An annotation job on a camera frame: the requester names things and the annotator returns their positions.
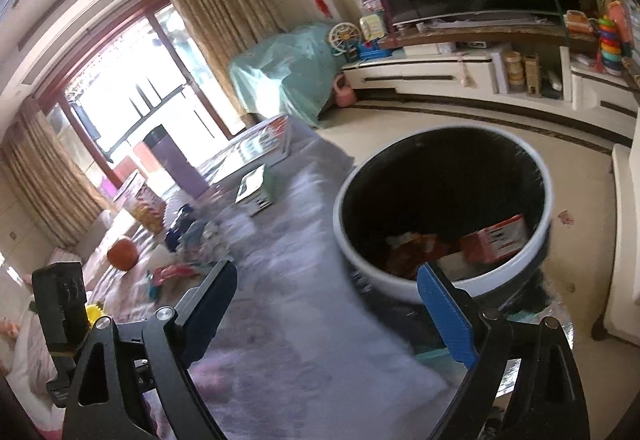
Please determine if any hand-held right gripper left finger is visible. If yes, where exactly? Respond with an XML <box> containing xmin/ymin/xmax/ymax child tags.
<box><xmin>62</xmin><ymin>259</ymin><xmax>238</xmax><ymax>440</ymax></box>

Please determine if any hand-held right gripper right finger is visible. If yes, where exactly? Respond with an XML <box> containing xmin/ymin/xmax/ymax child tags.
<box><xmin>416</xmin><ymin>263</ymin><xmax>592</xmax><ymax>440</ymax></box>

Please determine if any orange snack wrapper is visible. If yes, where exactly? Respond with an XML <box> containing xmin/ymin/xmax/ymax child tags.
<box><xmin>385</xmin><ymin>233</ymin><xmax>451</xmax><ymax>278</ymax></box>

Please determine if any blue plastic bag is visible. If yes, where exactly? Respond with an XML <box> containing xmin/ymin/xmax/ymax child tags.
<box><xmin>165</xmin><ymin>204</ymin><xmax>198</xmax><ymax>251</ymax></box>

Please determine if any red white small box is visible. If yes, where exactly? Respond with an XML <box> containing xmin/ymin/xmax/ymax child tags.
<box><xmin>460</xmin><ymin>214</ymin><xmax>531</xmax><ymax>263</ymax></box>

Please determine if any white bin with black liner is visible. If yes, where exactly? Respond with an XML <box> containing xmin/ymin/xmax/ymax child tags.
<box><xmin>334</xmin><ymin>123</ymin><xmax>556</xmax><ymax>303</ymax></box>

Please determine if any red snack wrapper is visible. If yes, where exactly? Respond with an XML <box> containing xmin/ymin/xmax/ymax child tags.
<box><xmin>147</xmin><ymin>261</ymin><xmax>218</xmax><ymax>303</ymax></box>

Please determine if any clear plastic bag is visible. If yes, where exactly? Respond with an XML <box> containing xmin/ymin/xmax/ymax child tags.
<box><xmin>182</xmin><ymin>220</ymin><xmax>231</xmax><ymax>266</ymax></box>

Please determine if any beige sofa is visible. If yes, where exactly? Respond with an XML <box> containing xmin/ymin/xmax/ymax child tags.
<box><xmin>60</xmin><ymin>207</ymin><xmax>138</xmax><ymax>281</ymax></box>

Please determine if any red apple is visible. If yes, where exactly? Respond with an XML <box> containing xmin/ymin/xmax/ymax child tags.
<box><xmin>107</xmin><ymin>236</ymin><xmax>139</xmax><ymax>271</ymax></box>

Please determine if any clear jar of snack balls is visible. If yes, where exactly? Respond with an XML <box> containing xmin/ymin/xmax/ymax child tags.
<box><xmin>114</xmin><ymin>170</ymin><xmax>166</xmax><ymax>233</ymax></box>

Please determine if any green carton box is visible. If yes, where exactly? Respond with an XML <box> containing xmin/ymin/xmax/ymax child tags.
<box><xmin>235</xmin><ymin>165</ymin><xmax>277</xmax><ymax>217</ymax></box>

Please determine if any beige curtain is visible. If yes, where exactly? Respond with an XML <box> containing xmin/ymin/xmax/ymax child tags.
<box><xmin>0</xmin><ymin>95</ymin><xmax>113</xmax><ymax>248</ymax></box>
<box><xmin>161</xmin><ymin>0</ymin><xmax>283</xmax><ymax>128</ymax></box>

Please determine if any purple thermos bottle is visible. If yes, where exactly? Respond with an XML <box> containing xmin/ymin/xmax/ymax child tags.
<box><xmin>141</xmin><ymin>124</ymin><xmax>208</xmax><ymax>198</ymax></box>

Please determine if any orange picture book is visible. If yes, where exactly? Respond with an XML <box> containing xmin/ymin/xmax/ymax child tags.
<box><xmin>197</xmin><ymin>114</ymin><xmax>292</xmax><ymax>181</ymax></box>

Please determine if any glass balcony door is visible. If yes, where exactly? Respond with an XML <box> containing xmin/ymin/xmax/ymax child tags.
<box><xmin>35</xmin><ymin>0</ymin><xmax>246</xmax><ymax>191</ymax></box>

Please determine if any pink kettlebell toy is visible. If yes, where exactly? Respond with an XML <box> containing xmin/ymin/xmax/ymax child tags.
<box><xmin>334</xmin><ymin>73</ymin><xmax>356</xmax><ymax>107</ymax></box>

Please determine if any white television stand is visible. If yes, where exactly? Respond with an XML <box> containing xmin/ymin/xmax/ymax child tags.
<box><xmin>341</xmin><ymin>23</ymin><xmax>640</xmax><ymax>148</ymax></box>

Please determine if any teal furniture cover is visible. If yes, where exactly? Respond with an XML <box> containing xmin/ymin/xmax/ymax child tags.
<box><xmin>228</xmin><ymin>22</ymin><xmax>346</xmax><ymax>128</ymax></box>

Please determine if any round wooden box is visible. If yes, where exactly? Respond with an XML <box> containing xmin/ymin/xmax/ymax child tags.
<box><xmin>505</xmin><ymin>51</ymin><xmax>523</xmax><ymax>94</ymax></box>

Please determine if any wooden grater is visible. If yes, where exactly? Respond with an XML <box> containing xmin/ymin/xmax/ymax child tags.
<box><xmin>522</xmin><ymin>53</ymin><xmax>543</xmax><ymax>98</ymax></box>

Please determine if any blue plastic toy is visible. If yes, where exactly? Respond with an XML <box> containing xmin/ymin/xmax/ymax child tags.
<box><xmin>357</xmin><ymin>43</ymin><xmax>393</xmax><ymax>61</ymax></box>

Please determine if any ferris wheel toy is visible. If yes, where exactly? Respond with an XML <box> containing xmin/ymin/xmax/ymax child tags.
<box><xmin>327</xmin><ymin>22</ymin><xmax>361</xmax><ymax>61</ymax></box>

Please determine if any orange plastic toy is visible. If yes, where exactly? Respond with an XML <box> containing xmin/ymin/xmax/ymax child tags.
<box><xmin>607</xmin><ymin>0</ymin><xmax>633</xmax><ymax>56</ymax></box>

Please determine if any rainbow stacking ring toy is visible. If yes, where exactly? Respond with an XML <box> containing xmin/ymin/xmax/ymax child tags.
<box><xmin>595</xmin><ymin>15</ymin><xmax>626</xmax><ymax>71</ymax></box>

